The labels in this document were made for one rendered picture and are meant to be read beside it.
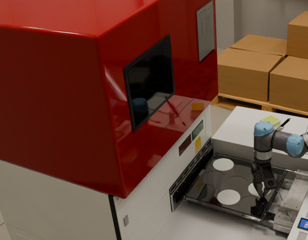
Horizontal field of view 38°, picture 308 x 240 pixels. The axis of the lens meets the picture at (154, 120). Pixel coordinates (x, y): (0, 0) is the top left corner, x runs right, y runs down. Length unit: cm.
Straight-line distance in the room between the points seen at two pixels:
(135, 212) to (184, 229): 33
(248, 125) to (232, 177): 36
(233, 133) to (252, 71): 190
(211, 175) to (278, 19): 349
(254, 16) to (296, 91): 174
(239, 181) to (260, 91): 221
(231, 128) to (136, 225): 84
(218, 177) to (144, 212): 47
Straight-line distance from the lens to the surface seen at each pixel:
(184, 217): 208
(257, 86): 424
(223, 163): 224
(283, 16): 539
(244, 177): 215
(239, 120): 244
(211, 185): 211
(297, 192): 213
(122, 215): 169
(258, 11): 556
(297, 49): 440
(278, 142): 182
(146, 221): 188
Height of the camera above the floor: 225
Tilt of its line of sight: 31 degrees down
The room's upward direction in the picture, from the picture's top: 7 degrees counter-clockwise
